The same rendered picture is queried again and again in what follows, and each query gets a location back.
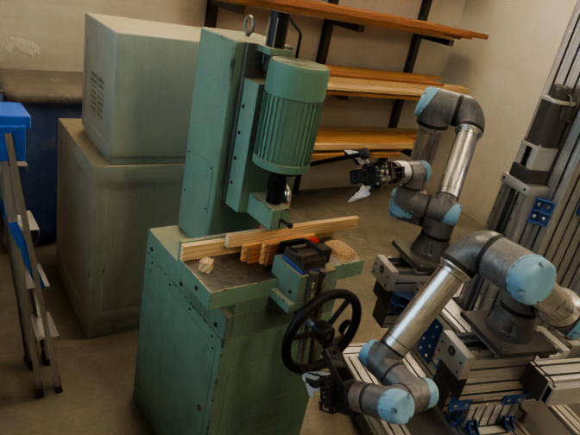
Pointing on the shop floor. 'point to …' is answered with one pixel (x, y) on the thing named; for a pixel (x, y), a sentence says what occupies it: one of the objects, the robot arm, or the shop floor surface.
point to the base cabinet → (211, 370)
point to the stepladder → (24, 245)
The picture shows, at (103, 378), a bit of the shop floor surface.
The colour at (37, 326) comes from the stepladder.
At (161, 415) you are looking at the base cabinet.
